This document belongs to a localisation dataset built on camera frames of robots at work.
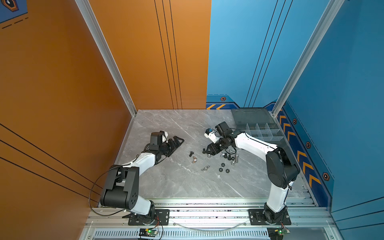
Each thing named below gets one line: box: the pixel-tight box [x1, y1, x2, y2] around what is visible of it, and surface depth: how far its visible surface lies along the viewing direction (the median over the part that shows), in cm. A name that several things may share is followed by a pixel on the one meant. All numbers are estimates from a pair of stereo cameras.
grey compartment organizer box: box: [231, 108, 288, 149], surface depth 112 cm
